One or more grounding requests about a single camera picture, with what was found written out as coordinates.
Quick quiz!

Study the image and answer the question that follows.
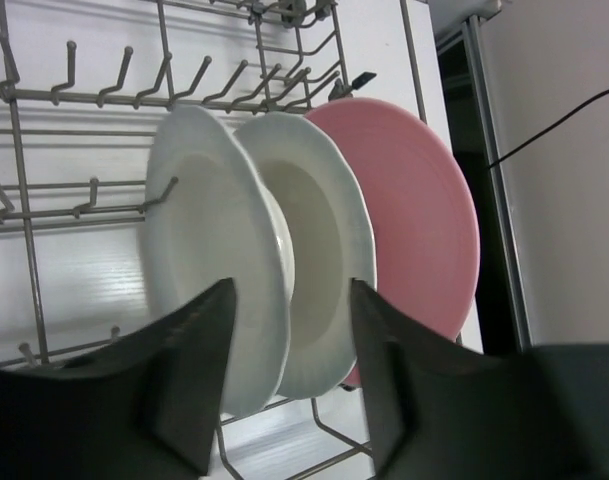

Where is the hanging black usb cable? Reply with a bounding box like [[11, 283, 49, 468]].
[[487, 77, 609, 170]]

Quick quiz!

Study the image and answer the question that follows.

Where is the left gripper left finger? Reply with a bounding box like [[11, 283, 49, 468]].
[[0, 277, 236, 480]]

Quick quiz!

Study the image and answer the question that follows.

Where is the grey wire dish rack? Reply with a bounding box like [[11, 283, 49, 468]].
[[0, 0, 430, 480]]

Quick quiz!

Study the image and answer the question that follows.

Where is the pink plastic plate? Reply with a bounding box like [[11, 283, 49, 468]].
[[305, 97, 480, 340]]

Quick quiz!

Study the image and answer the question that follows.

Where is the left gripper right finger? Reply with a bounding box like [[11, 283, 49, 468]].
[[350, 280, 609, 479]]

